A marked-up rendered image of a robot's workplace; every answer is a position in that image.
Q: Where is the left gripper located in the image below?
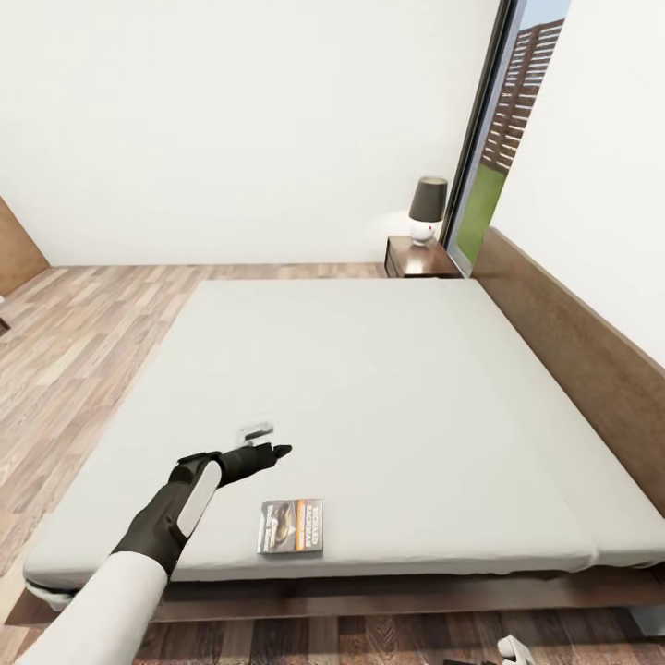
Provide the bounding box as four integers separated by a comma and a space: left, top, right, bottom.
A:
230, 442, 292, 481

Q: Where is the hardback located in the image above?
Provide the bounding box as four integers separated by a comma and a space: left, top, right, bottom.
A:
256, 498, 323, 554

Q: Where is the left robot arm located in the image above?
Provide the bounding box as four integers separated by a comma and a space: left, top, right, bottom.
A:
14, 421, 292, 665

